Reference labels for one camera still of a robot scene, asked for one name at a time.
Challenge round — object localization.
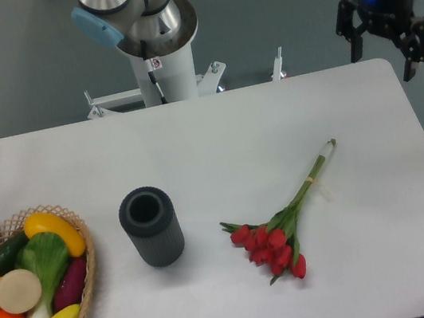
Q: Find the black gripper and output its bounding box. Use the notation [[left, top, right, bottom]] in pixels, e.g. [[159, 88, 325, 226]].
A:
[[336, 0, 424, 81]]

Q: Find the red tulip bouquet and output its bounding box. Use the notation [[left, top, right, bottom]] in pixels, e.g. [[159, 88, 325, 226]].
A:
[[220, 138, 336, 284]]

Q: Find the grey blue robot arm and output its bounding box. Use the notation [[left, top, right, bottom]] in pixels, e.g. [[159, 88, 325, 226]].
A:
[[71, 0, 424, 118]]

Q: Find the dark grey ribbed vase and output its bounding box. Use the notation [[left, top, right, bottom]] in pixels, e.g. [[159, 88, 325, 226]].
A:
[[118, 186, 185, 268]]

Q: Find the yellow squash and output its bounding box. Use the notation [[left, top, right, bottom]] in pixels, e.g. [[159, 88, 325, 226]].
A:
[[23, 211, 86, 257]]

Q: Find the green bok choy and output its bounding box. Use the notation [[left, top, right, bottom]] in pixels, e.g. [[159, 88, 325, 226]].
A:
[[15, 232, 69, 318]]

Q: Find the purple sweet potato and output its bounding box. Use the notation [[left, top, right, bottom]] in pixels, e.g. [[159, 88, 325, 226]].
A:
[[53, 257, 87, 312]]

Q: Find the woven wicker basket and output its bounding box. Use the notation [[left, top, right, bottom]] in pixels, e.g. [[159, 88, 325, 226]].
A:
[[0, 205, 96, 318]]

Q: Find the dark green cucumber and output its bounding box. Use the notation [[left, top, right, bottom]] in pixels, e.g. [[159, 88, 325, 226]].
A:
[[0, 231, 29, 277]]

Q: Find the beige round slice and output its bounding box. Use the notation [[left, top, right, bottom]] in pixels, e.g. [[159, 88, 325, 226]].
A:
[[0, 269, 42, 314]]

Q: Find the white metal mounting frame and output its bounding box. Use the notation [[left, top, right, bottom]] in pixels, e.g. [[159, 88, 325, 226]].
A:
[[84, 45, 287, 120]]

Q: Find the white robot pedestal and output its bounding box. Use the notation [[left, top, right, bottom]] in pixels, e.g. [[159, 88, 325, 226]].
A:
[[129, 44, 198, 107]]

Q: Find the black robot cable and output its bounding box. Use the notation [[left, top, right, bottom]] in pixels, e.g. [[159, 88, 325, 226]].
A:
[[139, 37, 169, 108]]

